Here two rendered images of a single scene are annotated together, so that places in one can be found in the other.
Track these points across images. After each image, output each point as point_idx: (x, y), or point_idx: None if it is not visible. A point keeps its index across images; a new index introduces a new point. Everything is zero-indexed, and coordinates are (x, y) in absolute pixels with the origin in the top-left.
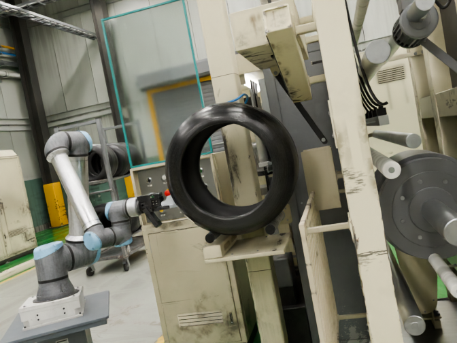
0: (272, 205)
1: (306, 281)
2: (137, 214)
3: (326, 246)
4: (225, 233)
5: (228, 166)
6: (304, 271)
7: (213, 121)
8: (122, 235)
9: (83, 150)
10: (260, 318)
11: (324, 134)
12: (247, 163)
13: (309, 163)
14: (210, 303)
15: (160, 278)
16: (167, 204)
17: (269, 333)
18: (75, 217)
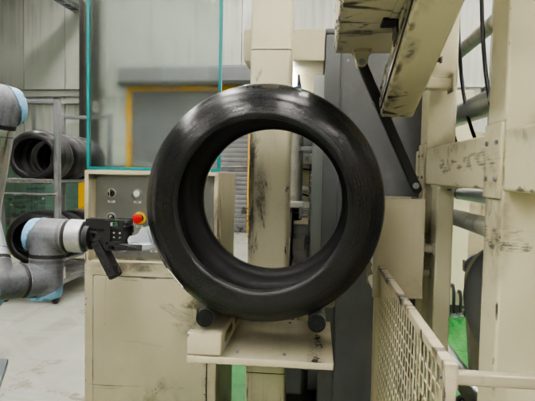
0: (332, 284)
1: (324, 392)
2: (81, 249)
3: (365, 344)
4: (235, 315)
5: (250, 197)
6: (324, 377)
7: (256, 111)
8: (45, 282)
9: (7, 120)
10: None
11: (398, 178)
12: (282, 199)
13: (384, 219)
14: (169, 398)
15: (99, 345)
16: (138, 243)
17: None
18: None
